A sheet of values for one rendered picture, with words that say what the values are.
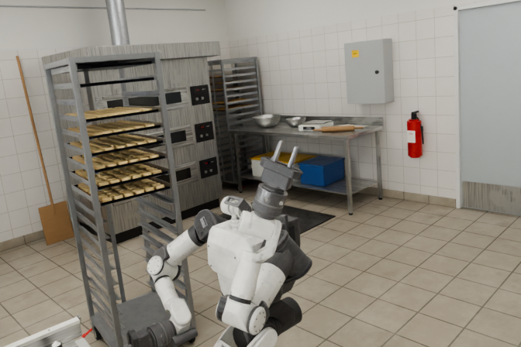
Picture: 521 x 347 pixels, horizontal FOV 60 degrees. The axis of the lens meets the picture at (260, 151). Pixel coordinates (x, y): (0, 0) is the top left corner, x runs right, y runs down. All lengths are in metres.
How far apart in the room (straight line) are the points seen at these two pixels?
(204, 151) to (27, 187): 1.99
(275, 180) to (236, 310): 0.38
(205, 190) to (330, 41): 2.38
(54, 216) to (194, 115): 1.89
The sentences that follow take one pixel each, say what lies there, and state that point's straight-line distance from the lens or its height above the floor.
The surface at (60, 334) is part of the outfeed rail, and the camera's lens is 1.75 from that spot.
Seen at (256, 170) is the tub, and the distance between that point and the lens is 6.02.
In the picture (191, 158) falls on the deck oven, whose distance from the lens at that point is 5.31.
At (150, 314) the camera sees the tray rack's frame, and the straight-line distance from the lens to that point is 3.24.
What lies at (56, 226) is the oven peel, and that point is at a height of 0.17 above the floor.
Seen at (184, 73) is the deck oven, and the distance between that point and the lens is 5.26.
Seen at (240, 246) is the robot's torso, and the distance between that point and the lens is 1.57.
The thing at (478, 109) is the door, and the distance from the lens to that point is 5.00.
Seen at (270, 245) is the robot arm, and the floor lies 1.19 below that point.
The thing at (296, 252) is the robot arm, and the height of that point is 1.08.
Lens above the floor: 1.69
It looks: 11 degrees down
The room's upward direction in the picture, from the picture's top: 6 degrees counter-clockwise
